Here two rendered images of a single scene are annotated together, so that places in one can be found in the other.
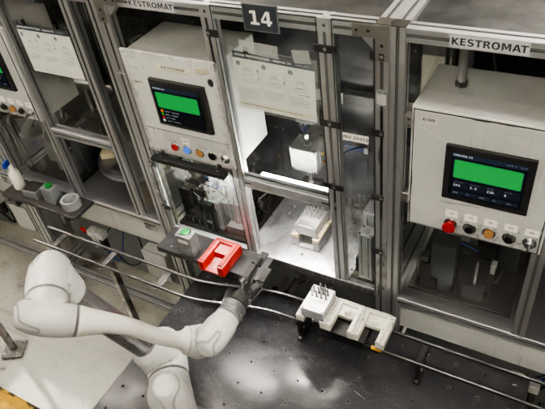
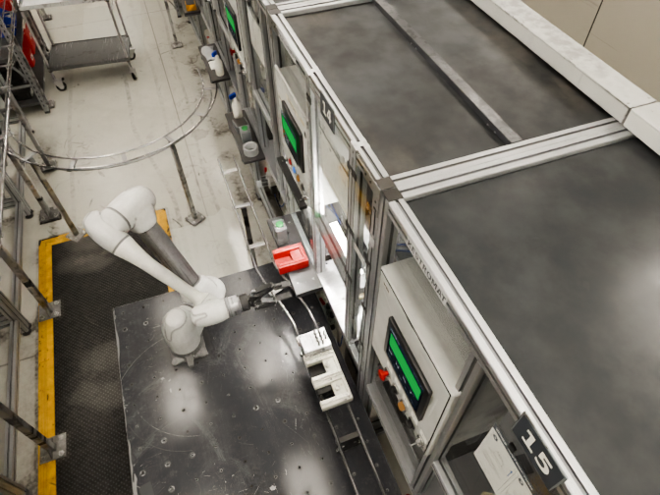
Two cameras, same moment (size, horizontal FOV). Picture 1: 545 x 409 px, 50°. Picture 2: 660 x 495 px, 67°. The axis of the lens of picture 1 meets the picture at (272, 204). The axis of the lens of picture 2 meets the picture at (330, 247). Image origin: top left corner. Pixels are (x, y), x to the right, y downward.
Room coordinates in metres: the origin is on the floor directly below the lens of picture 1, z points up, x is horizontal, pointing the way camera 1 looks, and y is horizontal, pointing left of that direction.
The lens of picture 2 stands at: (0.62, -0.82, 2.94)
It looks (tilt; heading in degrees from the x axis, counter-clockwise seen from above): 51 degrees down; 35
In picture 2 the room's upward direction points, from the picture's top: 1 degrees counter-clockwise
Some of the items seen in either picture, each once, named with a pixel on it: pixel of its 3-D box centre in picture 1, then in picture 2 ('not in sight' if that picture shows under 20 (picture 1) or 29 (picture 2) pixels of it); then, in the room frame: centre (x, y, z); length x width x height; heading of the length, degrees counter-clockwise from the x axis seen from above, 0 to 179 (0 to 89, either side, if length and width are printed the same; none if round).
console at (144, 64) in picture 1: (195, 95); (318, 133); (2.01, 0.23, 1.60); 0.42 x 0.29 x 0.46; 55
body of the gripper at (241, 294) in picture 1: (242, 295); (249, 301); (1.39, 0.16, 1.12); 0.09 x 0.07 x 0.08; 145
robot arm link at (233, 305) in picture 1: (232, 310); (234, 305); (1.32, 0.20, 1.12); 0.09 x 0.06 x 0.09; 55
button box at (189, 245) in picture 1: (189, 240); (282, 231); (1.88, 0.39, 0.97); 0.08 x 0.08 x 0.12; 55
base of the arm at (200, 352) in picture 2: not in sight; (187, 347); (1.17, 0.46, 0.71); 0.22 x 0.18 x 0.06; 55
